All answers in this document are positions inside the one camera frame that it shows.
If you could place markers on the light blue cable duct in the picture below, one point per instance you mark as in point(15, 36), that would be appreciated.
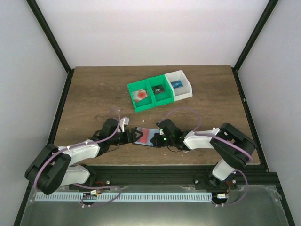
point(123, 197)

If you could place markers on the black side rail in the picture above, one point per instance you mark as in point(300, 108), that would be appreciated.
point(60, 108)
point(252, 127)

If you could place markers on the left black side rail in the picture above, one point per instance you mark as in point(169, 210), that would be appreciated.
point(60, 108)

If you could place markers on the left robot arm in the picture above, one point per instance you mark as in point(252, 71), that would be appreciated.
point(57, 166)

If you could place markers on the metal front plate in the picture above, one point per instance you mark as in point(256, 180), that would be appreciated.
point(248, 206)

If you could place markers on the large green storage bin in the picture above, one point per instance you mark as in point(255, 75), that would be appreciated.
point(144, 104)

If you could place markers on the middle green storage bin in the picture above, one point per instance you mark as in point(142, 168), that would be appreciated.
point(162, 98)

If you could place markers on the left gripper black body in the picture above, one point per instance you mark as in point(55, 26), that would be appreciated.
point(125, 140)

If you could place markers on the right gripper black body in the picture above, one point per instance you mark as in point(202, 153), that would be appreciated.
point(162, 143)

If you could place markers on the black frame post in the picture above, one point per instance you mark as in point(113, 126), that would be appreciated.
point(49, 34)
point(255, 34)

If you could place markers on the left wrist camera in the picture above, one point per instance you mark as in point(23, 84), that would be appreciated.
point(123, 123)

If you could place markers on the black leather card holder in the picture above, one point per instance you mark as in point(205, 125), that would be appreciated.
point(153, 131)

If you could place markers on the black frame post left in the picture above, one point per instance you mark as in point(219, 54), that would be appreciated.
point(49, 34)

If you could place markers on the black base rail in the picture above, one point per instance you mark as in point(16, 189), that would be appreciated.
point(189, 175)

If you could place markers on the black frame post right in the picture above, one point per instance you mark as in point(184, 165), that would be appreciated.
point(255, 34)

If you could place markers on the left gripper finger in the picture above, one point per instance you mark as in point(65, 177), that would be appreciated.
point(137, 131)
point(137, 140)

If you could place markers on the blue card in bin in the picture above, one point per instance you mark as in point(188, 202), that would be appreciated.
point(176, 84)

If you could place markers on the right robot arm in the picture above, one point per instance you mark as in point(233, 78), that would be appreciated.
point(234, 147)

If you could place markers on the right black side rail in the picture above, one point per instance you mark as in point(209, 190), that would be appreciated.
point(252, 127)

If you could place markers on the black card in bin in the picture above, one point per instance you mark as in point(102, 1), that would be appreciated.
point(158, 89)

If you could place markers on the white storage bin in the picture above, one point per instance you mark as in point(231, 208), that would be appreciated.
point(183, 92)

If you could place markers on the red striped credit card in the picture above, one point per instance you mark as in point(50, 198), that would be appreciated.
point(146, 139)

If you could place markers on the white red April card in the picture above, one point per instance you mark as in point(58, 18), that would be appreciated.
point(139, 95)

